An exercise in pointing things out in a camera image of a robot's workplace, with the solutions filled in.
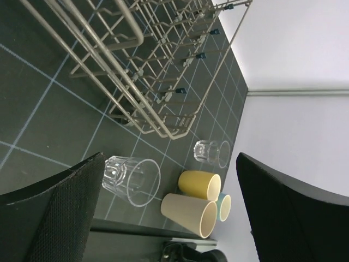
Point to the black gridded mat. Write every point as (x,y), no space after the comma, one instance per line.
(50,121)

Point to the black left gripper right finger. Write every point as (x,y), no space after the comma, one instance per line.
(292,220)

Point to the grey wire dish rack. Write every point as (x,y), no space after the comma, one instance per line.
(137,53)

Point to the small clear faceted glass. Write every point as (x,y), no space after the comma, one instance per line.
(212,152)

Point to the yellow mug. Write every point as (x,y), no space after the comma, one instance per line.
(200,184)

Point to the beige cup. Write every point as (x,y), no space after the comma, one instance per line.
(194,214)

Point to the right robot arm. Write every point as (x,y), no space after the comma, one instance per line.
(176,251)

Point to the large clear faceted glass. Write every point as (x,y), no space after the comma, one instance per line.
(135,180)

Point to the blue mug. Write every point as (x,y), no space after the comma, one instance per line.
(224,206)

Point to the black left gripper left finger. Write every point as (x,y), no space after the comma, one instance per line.
(50,220)

